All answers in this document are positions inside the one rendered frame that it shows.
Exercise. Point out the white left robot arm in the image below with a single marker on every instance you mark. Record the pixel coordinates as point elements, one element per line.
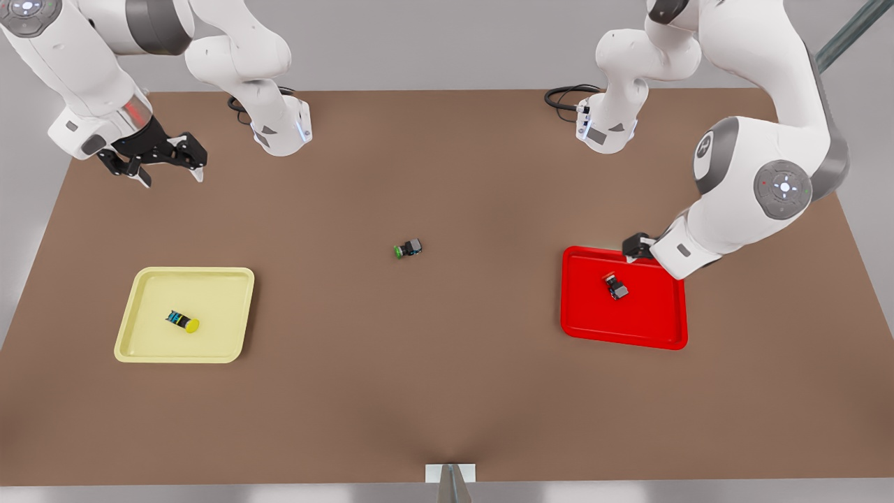
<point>754,140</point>

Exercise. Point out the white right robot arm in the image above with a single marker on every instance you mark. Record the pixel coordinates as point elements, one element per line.
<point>77,56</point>

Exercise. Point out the red tray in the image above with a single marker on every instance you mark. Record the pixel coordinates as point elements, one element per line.
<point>649,321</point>

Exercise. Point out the yellow tray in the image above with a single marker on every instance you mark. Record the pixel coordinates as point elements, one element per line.
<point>209,293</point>

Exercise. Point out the red button switch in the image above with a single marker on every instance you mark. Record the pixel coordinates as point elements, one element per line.
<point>617,287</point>

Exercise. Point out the yellow button switch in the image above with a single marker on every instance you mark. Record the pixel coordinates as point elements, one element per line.
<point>184,322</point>

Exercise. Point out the green button switch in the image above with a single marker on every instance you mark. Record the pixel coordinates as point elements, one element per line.
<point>408,248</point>

